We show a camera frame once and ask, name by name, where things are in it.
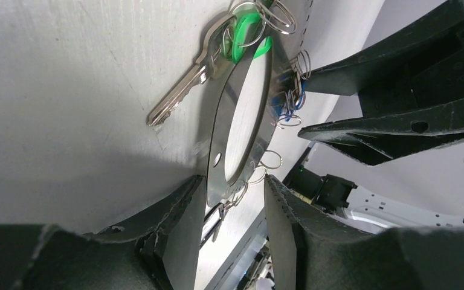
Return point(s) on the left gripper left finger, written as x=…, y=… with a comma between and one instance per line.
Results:
x=157, y=248

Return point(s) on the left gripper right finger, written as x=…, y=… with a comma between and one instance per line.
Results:
x=311, y=250

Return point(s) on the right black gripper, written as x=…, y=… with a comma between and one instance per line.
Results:
x=419, y=66

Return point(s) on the blue tag key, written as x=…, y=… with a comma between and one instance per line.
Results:
x=286, y=104

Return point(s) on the keyring with black key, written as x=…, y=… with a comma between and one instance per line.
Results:
x=248, y=55

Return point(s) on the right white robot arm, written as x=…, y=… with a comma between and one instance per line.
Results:
x=339, y=197

